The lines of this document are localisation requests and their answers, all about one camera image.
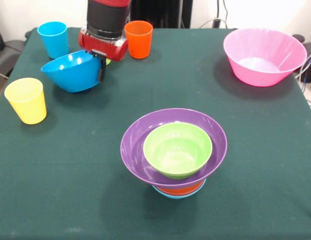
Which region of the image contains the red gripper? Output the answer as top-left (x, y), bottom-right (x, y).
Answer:
top-left (78, 26), bottom-right (129, 83)

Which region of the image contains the large blue plastic bowl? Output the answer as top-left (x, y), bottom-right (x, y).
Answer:
top-left (40, 49), bottom-right (104, 94)

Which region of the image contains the purple plastic bowl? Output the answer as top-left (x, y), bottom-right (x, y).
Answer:
top-left (120, 107), bottom-right (228, 190)

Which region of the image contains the small green plastic bowl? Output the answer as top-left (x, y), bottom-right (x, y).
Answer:
top-left (143, 122), bottom-right (213, 180)

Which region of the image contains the orange plastic bowl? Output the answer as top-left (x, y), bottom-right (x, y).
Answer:
top-left (155, 179), bottom-right (205, 196)

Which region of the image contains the small blue plastic bowl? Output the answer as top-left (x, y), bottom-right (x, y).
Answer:
top-left (151, 181), bottom-right (207, 200)

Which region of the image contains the orange plastic cup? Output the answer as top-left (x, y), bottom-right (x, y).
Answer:
top-left (124, 20), bottom-right (154, 60)

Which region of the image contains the blue plastic cup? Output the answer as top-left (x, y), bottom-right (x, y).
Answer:
top-left (37, 21), bottom-right (70, 60)

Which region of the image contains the yellow plastic cup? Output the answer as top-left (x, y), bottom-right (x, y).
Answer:
top-left (4, 77), bottom-right (48, 125)

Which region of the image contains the black chair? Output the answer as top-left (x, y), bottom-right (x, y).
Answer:
top-left (0, 17), bottom-right (30, 78)

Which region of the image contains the dark green tablecloth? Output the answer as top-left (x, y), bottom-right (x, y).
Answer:
top-left (0, 26), bottom-right (311, 240)

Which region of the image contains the large pink plastic bowl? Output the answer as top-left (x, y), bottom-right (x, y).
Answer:
top-left (223, 27), bottom-right (308, 88)

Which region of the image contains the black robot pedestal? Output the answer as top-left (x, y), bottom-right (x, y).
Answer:
top-left (129, 0), bottom-right (193, 29)

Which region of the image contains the blue cable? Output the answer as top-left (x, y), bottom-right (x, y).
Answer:
top-left (300, 49), bottom-right (311, 84)

